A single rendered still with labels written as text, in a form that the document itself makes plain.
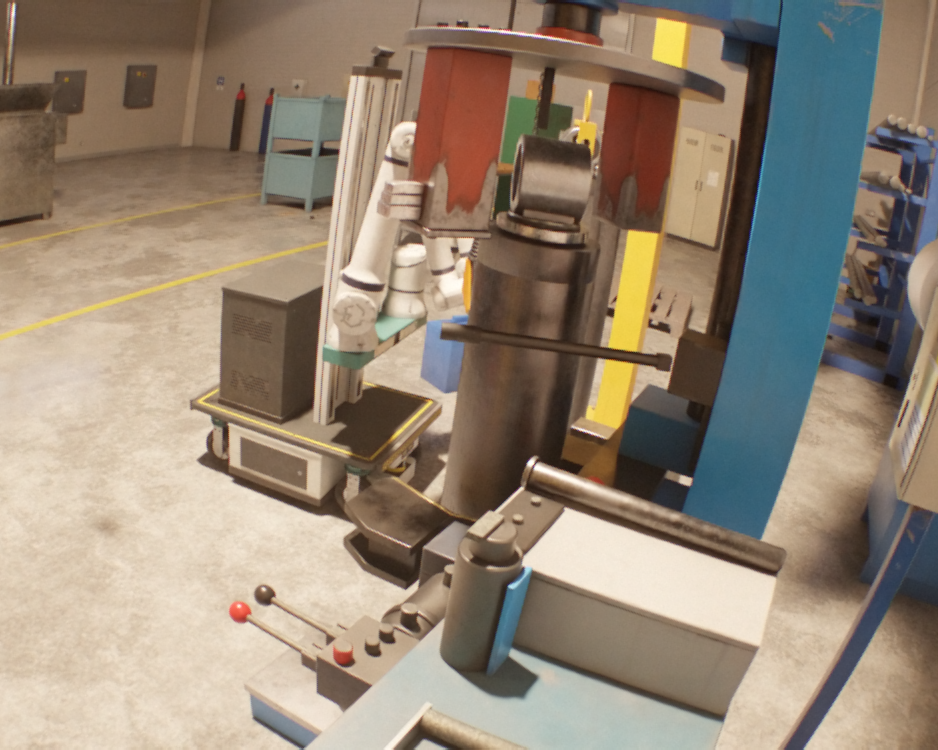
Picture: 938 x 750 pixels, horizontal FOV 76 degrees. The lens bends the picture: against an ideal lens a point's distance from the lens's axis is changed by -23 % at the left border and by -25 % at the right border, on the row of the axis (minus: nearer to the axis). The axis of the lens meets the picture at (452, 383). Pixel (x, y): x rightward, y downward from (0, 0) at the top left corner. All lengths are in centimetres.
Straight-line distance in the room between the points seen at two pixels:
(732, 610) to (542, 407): 59
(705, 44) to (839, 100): 1103
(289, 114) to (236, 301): 646
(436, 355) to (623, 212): 308
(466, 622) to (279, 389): 226
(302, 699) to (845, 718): 188
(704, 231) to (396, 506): 1035
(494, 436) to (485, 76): 63
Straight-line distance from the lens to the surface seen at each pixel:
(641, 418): 145
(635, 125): 137
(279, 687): 213
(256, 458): 315
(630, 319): 398
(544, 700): 92
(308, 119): 918
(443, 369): 432
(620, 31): 1242
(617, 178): 140
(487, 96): 119
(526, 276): 126
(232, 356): 313
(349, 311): 254
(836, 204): 113
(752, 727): 257
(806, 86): 114
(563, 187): 126
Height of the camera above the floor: 171
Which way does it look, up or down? 22 degrees down
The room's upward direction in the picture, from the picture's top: 8 degrees clockwise
